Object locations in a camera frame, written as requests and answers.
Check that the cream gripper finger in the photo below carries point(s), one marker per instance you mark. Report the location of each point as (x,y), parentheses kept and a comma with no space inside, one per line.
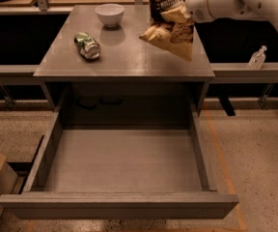
(178,15)

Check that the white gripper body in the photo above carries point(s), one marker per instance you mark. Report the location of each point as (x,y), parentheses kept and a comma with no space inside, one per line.
(199,3)

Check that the brown sea salt chip bag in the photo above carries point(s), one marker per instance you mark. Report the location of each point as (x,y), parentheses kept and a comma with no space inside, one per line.
(176,38)

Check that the grey cabinet counter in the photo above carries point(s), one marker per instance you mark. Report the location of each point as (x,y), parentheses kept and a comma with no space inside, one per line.
(132,83)

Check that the open grey top drawer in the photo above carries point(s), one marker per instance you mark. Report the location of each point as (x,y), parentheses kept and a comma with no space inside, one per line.
(147,173)

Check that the white ceramic bowl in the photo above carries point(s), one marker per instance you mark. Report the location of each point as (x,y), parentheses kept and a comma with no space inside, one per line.
(110,15)

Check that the clear sanitizer pump bottle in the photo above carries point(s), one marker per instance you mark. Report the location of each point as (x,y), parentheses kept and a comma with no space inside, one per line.
(257,59)

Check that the crushed green soda can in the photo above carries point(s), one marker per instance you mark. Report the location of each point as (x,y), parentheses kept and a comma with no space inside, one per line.
(87,46)

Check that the grey metal rail shelf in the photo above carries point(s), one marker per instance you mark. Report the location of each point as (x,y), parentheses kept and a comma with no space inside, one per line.
(17,75)

